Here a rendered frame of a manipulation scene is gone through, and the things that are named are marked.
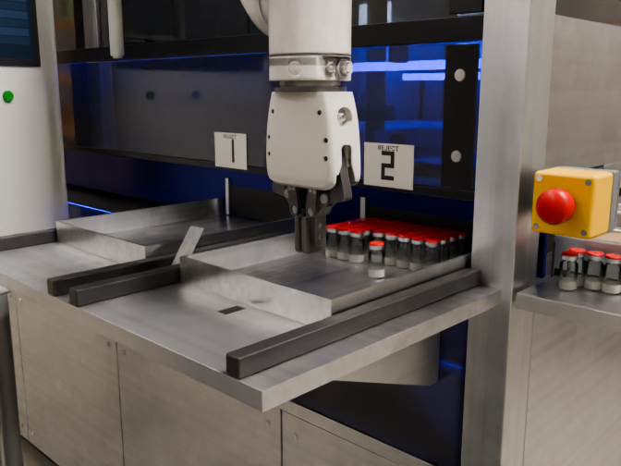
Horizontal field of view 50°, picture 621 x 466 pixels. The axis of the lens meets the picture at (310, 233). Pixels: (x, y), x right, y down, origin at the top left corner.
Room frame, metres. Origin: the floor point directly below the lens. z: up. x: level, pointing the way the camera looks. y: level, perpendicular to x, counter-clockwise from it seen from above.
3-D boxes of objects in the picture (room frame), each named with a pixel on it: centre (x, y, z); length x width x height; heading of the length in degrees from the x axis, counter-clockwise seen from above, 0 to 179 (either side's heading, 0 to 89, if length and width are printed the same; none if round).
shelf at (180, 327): (0.93, 0.13, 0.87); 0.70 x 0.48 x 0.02; 46
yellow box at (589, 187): (0.77, -0.31, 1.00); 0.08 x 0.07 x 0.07; 136
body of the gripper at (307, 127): (0.71, 0.00, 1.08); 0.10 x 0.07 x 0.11; 46
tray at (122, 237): (1.10, 0.20, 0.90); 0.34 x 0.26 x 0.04; 136
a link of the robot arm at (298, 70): (0.71, 0.00, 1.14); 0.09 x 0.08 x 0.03; 46
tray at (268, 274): (0.86, -0.05, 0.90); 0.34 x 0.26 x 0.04; 136
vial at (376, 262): (0.85, -0.09, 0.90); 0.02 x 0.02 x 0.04
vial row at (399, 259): (0.92, -0.11, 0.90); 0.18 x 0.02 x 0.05; 46
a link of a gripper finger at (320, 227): (0.70, -0.01, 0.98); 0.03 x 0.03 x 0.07; 46
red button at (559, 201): (0.74, -0.28, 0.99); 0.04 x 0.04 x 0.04; 46
